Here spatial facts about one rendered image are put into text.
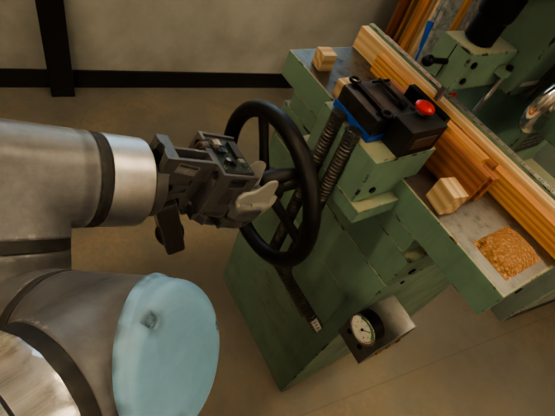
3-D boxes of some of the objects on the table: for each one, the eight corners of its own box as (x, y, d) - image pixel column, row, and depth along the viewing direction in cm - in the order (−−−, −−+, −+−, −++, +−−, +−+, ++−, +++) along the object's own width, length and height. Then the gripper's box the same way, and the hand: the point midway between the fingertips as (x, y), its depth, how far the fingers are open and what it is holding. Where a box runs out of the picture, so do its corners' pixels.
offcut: (424, 195, 65) (439, 177, 62) (439, 193, 66) (454, 177, 63) (438, 215, 63) (454, 198, 60) (453, 213, 64) (469, 196, 61)
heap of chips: (471, 243, 61) (480, 235, 60) (507, 225, 66) (515, 219, 65) (505, 281, 58) (514, 274, 57) (541, 260, 63) (550, 253, 62)
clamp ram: (360, 130, 71) (384, 87, 64) (390, 124, 74) (415, 83, 68) (391, 166, 67) (420, 124, 60) (421, 158, 70) (452, 118, 64)
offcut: (324, 62, 83) (329, 46, 81) (331, 71, 82) (338, 55, 79) (310, 62, 82) (317, 46, 79) (318, 71, 80) (324, 55, 78)
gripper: (176, 178, 37) (318, 188, 52) (143, 115, 41) (284, 141, 56) (140, 238, 41) (281, 230, 57) (114, 174, 45) (252, 184, 61)
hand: (265, 200), depth 57 cm, fingers closed
